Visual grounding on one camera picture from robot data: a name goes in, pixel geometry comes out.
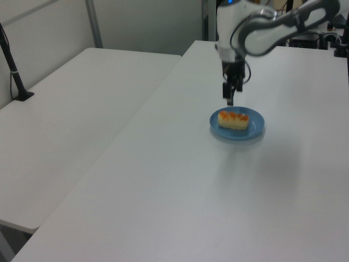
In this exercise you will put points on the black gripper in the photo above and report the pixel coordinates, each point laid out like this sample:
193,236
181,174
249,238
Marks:
232,71

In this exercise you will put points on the bread with orange topping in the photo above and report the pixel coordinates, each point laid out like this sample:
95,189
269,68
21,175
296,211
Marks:
233,121

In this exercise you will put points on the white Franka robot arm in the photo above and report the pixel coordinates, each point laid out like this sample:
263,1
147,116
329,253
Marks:
259,32

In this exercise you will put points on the blue plate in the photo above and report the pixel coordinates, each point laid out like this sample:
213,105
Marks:
255,125

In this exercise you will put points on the black box on desk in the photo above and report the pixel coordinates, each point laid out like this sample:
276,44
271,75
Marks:
304,41

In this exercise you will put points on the black keyboard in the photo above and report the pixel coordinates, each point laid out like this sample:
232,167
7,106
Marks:
339,20

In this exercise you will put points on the silver metal bracket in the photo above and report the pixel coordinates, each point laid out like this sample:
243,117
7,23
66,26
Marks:
330,36

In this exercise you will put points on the black table clamp mount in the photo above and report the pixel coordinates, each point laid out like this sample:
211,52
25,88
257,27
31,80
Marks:
341,50

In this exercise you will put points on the black camera stand pole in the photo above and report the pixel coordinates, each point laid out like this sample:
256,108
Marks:
13,73

